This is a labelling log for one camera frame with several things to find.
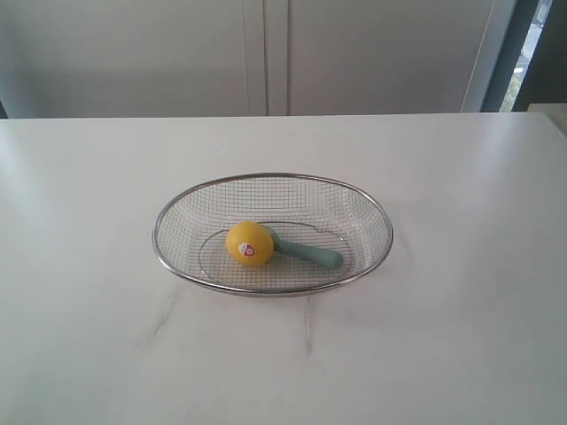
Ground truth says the steel wire mesh basket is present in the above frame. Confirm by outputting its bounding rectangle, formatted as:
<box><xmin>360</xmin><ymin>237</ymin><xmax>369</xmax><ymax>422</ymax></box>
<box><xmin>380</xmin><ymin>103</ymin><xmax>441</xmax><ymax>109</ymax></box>
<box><xmin>151</xmin><ymin>173</ymin><xmax>394</xmax><ymax>297</ymax></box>

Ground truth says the yellow lemon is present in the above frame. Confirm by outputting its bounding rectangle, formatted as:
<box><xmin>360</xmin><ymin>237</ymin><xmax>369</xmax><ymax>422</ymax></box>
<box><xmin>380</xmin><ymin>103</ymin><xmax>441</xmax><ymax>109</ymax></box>
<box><xmin>225</xmin><ymin>221</ymin><xmax>275</xmax><ymax>267</ymax></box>

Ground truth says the teal handled peeler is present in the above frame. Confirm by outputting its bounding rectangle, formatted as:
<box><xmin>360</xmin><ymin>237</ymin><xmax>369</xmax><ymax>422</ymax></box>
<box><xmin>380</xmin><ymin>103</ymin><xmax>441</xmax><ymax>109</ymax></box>
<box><xmin>267</xmin><ymin>227</ymin><xmax>344</xmax><ymax>269</ymax></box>

